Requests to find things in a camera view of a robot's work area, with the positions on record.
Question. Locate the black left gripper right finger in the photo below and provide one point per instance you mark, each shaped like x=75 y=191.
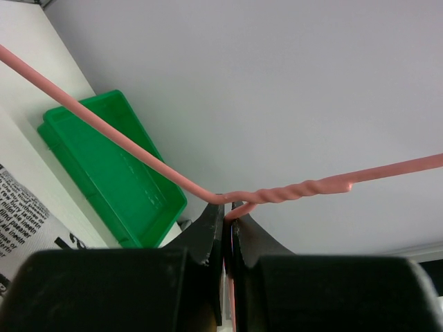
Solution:
x=332 y=290

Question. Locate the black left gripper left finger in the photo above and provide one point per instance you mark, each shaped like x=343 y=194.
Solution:
x=173 y=288

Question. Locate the pink wire hanger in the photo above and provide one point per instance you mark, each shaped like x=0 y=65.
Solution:
x=337 y=184

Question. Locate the newsprint pattern trousers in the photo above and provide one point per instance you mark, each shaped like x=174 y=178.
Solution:
x=27 y=227

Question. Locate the green plastic bin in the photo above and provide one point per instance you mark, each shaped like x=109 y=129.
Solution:
x=137 y=204

